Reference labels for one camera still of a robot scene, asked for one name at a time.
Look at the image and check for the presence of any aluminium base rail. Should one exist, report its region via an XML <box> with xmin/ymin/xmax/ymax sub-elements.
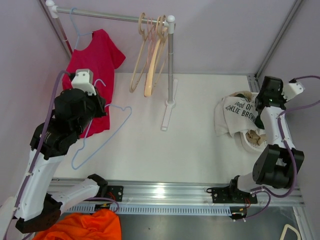
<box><xmin>49</xmin><ymin>181</ymin><xmax>306</xmax><ymax>216</ymax></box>

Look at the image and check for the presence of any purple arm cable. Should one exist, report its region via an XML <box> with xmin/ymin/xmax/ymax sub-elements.
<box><xmin>2</xmin><ymin>69</ymin><xmax>120</xmax><ymax>240</ymax></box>
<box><xmin>231</xmin><ymin>74</ymin><xmax>320</xmax><ymax>223</ymax></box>

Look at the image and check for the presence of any blue wire hanger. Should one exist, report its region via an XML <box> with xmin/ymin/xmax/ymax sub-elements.
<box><xmin>71</xmin><ymin>78</ymin><xmax>133</xmax><ymax>170</ymax></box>
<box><xmin>69</xmin><ymin>7</ymin><xmax>93</xmax><ymax>51</ymax></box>

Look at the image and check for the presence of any red t shirt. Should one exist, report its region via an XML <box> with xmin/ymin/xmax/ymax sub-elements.
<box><xmin>61</xmin><ymin>28</ymin><xmax>126</xmax><ymax>139</ymax></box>

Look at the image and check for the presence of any pink plastic hanger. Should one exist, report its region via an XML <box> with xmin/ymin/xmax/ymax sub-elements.
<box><xmin>144</xmin><ymin>15</ymin><xmax>168</xmax><ymax>97</ymax></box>

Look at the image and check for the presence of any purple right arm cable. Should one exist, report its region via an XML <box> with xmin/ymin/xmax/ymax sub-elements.
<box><xmin>231</xmin><ymin>74</ymin><xmax>320</xmax><ymax>223</ymax></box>

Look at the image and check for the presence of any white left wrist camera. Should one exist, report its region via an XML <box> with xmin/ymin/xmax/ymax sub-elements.
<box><xmin>71</xmin><ymin>68</ymin><xmax>97</xmax><ymax>96</ymax></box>

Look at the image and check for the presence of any aluminium corner frame post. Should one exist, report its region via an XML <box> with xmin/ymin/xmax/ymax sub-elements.
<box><xmin>246</xmin><ymin>0</ymin><xmax>305</xmax><ymax>92</ymax></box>

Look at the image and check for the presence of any white perforated laundry basket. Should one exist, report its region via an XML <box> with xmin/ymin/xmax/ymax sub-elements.
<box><xmin>239</xmin><ymin>91</ymin><xmax>267</xmax><ymax>153</ymax></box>

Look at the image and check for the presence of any orange cloth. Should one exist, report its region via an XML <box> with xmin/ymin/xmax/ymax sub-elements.
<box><xmin>34</xmin><ymin>209</ymin><xmax>122</xmax><ymax>240</ymax></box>

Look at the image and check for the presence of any beige t shirt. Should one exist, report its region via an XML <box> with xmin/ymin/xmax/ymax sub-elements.
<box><xmin>230</xmin><ymin>91</ymin><xmax>267</xmax><ymax>147</ymax></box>

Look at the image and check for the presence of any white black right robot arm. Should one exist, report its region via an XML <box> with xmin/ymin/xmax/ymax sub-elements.
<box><xmin>227</xmin><ymin>76</ymin><xmax>305</xmax><ymax>203</ymax></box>

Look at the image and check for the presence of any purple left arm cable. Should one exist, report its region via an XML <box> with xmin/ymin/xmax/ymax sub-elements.
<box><xmin>2</xmin><ymin>69</ymin><xmax>120</xmax><ymax>240</ymax></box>

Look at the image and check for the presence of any green white raglan shirt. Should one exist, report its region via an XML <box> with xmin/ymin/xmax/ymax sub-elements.
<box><xmin>214</xmin><ymin>91</ymin><xmax>265</xmax><ymax>137</ymax></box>

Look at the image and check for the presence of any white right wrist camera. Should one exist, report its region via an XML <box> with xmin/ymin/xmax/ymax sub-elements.
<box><xmin>282</xmin><ymin>79</ymin><xmax>305</xmax><ymax>102</ymax></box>

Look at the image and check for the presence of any beige wooden hanger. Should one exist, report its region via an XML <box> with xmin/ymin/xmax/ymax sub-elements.
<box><xmin>129</xmin><ymin>12</ymin><xmax>149</xmax><ymax>93</ymax></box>

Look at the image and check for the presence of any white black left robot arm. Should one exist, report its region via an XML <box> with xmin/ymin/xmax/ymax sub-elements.
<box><xmin>14</xmin><ymin>88</ymin><xmax>108</xmax><ymax>234</ymax></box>

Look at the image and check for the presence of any white clothes rack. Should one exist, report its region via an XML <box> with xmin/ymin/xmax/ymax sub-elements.
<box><xmin>44</xmin><ymin>0</ymin><xmax>178</xmax><ymax>131</ymax></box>

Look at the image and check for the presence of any beige empty hanger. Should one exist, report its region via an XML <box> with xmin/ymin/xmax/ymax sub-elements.
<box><xmin>144</xmin><ymin>15</ymin><xmax>175</xmax><ymax>97</ymax></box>

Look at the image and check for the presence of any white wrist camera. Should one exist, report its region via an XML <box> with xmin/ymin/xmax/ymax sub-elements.
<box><xmin>282</xmin><ymin>79</ymin><xmax>305</xmax><ymax>102</ymax></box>
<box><xmin>71</xmin><ymin>68</ymin><xmax>97</xmax><ymax>96</ymax></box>

